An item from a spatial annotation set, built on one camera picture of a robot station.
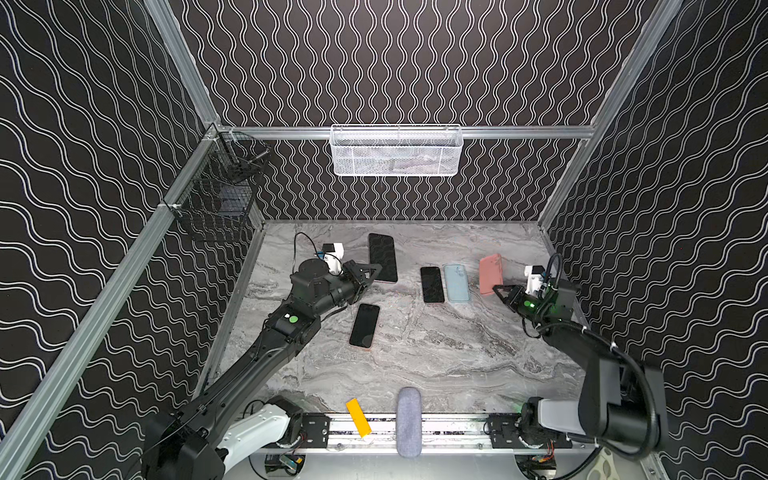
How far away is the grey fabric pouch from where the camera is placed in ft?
2.35

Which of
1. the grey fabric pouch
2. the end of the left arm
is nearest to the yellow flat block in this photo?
the grey fabric pouch

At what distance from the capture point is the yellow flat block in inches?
30.1

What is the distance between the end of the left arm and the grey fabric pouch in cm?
32

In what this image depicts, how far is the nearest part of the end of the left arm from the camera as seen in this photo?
2.12ft
